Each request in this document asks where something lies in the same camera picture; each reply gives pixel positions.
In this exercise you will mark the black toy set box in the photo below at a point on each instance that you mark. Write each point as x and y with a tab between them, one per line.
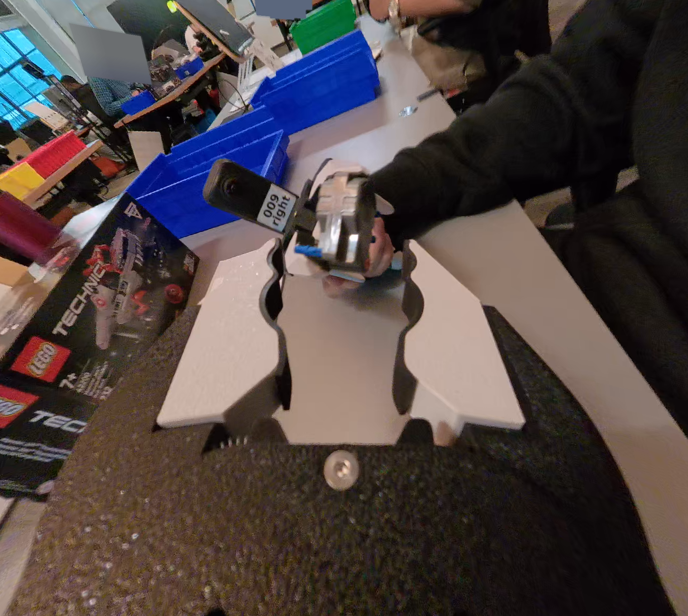
80	331

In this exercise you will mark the person in black sleeve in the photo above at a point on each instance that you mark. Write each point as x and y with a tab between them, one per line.
618	277

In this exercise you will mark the dark computer monitor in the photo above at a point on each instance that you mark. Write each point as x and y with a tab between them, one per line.
140	13

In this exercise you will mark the person's right hand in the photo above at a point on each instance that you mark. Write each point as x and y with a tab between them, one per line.
382	245

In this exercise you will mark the small metal part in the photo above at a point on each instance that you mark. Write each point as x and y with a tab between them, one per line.
408	110

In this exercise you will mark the wooden background desk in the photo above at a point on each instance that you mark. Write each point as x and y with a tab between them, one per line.
161	98

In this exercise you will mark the blue plastic bin with tag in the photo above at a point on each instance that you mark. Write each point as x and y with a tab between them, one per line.
177	202

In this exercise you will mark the person's right forearm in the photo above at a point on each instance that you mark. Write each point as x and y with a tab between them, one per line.
510	116

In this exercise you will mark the red and yellow bins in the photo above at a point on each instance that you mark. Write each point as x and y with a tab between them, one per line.
48	153

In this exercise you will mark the grey desk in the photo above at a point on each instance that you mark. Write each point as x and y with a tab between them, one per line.
344	140

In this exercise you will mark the green plastic bin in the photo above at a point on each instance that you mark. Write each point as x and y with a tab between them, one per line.
322	27

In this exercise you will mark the small dark tool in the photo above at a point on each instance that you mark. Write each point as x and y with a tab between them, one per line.
428	94

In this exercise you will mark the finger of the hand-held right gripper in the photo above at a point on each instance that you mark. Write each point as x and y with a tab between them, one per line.
344	168
344	277

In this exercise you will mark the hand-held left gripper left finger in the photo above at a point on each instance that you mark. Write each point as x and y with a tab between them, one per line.
226	347

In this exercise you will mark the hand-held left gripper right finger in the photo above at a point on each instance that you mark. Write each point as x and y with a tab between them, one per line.
457	358

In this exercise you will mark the grey toy motor block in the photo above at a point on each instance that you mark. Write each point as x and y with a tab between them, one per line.
346	223

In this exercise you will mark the maroon bottle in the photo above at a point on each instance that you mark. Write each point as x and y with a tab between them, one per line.
27	229

